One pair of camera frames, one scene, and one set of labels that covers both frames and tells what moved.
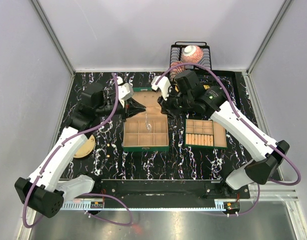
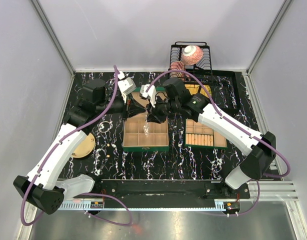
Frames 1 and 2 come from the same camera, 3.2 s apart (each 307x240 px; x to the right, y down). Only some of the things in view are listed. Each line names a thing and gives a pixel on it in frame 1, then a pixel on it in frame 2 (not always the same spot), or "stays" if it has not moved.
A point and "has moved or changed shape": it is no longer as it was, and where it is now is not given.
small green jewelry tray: [203, 133] stays
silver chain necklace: [148, 126] has moved or changed shape
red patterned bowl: [192, 54] stays
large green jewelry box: [148, 131] stays
